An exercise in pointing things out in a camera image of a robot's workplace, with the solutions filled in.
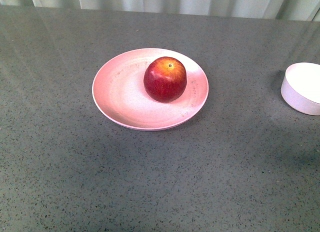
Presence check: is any white pleated curtain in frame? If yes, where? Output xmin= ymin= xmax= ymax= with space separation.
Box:
xmin=0 ymin=0 xmax=320 ymax=21

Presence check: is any pink round plate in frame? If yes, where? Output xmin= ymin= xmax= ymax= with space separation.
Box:
xmin=92 ymin=48 xmax=209 ymax=131

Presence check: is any pale pink bowl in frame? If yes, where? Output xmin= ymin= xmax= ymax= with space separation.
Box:
xmin=280 ymin=62 xmax=320 ymax=116

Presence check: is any red apple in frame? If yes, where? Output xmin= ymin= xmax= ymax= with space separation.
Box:
xmin=143 ymin=56 xmax=187 ymax=103

